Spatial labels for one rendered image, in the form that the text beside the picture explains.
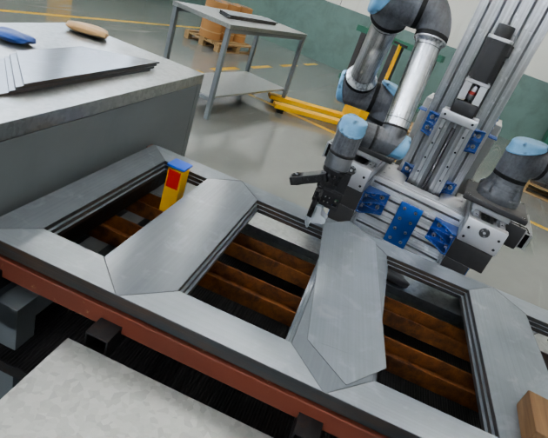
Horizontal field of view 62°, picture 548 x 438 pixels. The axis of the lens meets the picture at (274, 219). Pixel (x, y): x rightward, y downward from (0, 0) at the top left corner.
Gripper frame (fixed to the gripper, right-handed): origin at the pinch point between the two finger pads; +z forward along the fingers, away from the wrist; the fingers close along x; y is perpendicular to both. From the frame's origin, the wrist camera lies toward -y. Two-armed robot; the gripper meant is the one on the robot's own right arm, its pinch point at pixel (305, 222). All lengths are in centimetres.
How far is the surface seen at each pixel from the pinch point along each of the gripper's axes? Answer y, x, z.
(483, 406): 53, -43, 3
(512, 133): 293, 941, 70
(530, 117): 306, 938, 28
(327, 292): 13.0, -30.0, 1.0
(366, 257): 20.9, -3.9, 1.0
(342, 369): 21, -54, 1
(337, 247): 11.6, -5.3, 1.0
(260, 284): -4.5, -19.5, 14.7
